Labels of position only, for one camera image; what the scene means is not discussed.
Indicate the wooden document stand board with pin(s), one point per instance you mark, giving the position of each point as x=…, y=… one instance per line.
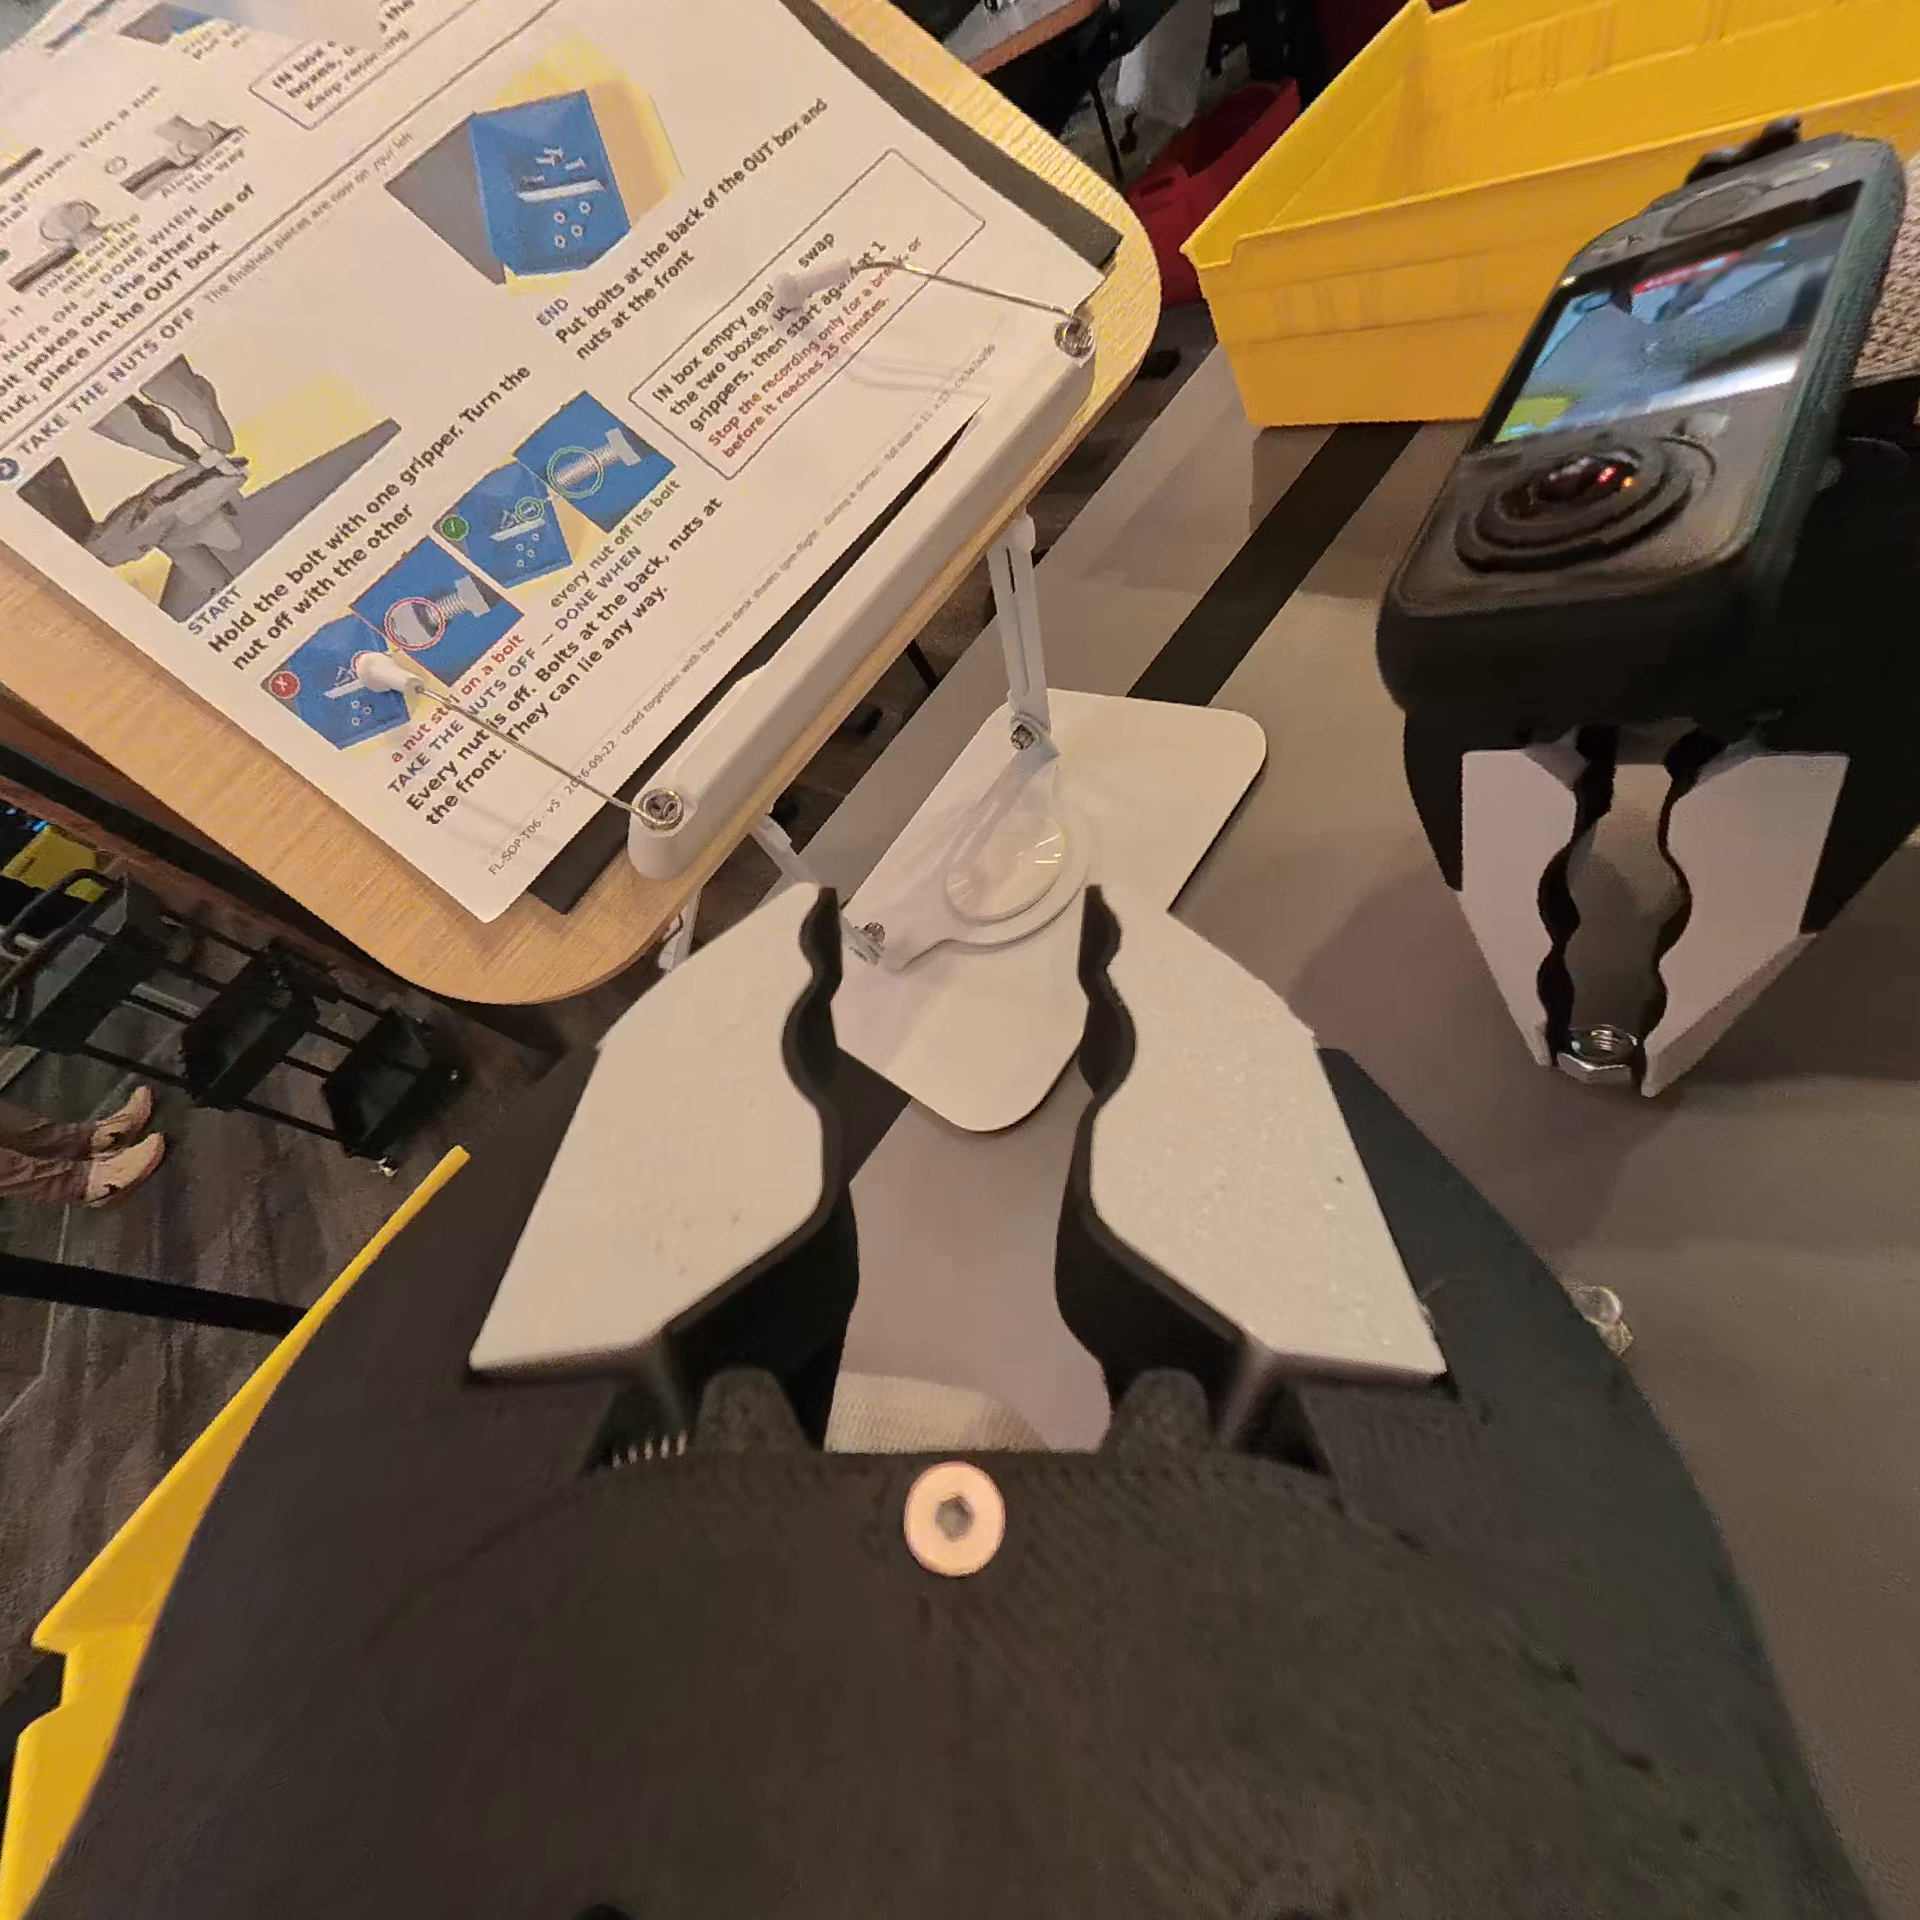
x=225, y=780

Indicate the printed instruction sheet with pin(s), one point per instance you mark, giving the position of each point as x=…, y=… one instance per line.
x=450, y=299

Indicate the white stand ledge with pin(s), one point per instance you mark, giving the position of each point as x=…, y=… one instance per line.
x=751, y=733

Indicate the steel hex nut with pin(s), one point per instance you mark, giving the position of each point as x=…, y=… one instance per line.
x=1603, y=1050

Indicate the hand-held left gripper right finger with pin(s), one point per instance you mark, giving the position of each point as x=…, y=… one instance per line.
x=1245, y=1201

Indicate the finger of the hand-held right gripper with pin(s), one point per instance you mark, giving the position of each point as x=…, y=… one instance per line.
x=1757, y=869
x=1515, y=869

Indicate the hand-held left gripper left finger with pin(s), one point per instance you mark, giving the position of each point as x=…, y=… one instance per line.
x=675, y=1201

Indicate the yellow plastic storage bin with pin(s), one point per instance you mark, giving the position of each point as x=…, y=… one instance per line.
x=1349, y=271
x=90, y=1651

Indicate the clear round stand mount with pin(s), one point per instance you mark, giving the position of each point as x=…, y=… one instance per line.
x=1003, y=877

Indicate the black metal cart frame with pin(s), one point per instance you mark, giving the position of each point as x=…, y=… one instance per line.
x=240, y=1035

